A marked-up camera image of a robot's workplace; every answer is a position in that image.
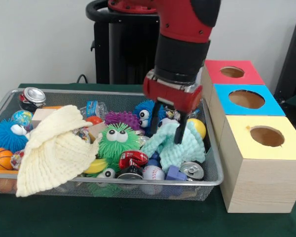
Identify cream yellow cloth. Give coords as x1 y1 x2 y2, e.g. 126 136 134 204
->
16 105 101 198

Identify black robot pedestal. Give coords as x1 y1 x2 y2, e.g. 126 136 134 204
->
85 0 163 85

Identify small soccer ball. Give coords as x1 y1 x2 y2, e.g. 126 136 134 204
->
159 117 180 129

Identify wooden three-hole box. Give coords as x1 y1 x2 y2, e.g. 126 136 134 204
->
199 60 296 214

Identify silver drink can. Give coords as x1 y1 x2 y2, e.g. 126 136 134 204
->
18 87 46 112

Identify purple spiky ball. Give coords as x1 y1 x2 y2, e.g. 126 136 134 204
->
105 111 141 126

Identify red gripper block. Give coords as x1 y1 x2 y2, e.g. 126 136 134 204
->
142 70 203 145

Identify yellow green plastic banana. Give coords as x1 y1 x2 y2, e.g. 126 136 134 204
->
84 158 108 175

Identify dark green tablecloth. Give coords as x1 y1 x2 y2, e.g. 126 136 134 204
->
0 83 296 237

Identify small baseball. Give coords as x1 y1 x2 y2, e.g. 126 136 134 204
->
142 164 166 180

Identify small orange basketball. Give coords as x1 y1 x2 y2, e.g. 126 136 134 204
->
0 147 14 171

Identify yellow ball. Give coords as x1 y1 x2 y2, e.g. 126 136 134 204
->
187 118 207 139

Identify mint green cloth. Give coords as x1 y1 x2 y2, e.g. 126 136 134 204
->
140 122 206 172

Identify shallow clear mesh bin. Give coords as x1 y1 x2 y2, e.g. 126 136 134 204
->
0 87 224 201

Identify blue spiky ball with eyes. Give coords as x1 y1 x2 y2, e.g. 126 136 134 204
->
0 120 30 154
133 100 166 129

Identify black upright panel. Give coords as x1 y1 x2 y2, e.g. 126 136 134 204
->
273 16 296 104

